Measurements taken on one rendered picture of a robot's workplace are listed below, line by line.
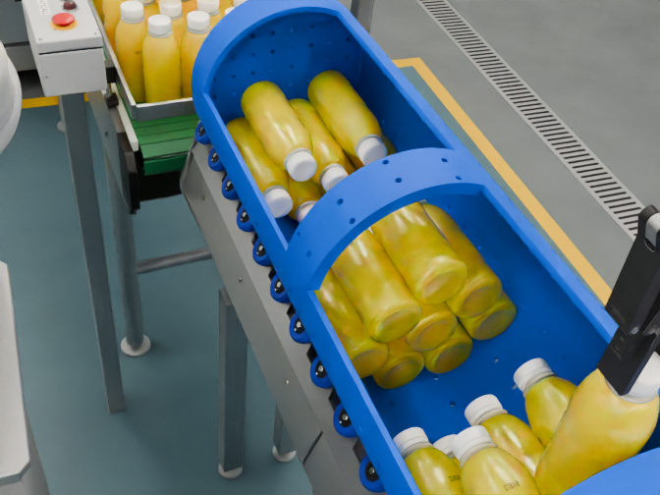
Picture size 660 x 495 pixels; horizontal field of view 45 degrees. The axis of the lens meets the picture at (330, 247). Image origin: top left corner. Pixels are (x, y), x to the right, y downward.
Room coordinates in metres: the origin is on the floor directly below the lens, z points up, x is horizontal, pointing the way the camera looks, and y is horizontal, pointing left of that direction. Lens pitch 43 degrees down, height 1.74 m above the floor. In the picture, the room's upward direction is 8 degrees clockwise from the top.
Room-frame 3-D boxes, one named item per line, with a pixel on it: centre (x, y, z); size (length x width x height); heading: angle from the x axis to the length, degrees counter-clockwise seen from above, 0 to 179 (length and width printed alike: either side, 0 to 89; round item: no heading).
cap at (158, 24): (1.22, 0.34, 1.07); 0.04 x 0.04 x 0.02
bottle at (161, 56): (1.22, 0.34, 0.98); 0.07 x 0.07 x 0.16
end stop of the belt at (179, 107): (1.20, 0.18, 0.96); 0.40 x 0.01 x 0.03; 118
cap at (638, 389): (0.40, -0.24, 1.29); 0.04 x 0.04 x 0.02
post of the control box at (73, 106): (1.17, 0.49, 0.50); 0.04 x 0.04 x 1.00; 28
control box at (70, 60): (1.17, 0.49, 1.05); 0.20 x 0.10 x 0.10; 28
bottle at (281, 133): (0.93, 0.09, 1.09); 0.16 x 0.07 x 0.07; 28
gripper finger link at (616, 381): (0.39, -0.22, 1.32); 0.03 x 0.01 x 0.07; 28
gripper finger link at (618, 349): (0.38, -0.21, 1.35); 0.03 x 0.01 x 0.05; 118
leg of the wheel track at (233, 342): (1.04, 0.17, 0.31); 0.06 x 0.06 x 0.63; 28
